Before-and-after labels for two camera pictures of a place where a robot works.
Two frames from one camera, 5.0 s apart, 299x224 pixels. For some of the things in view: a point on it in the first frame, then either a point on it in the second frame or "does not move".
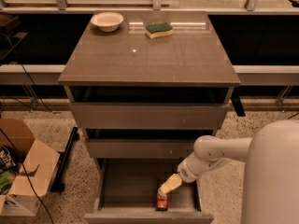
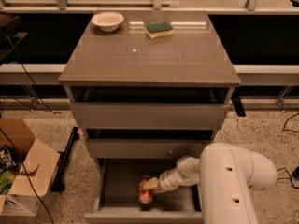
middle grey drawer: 144,143 does not move
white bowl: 106,21 does not move
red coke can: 162,201 to 145,195
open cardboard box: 35,164 does not move
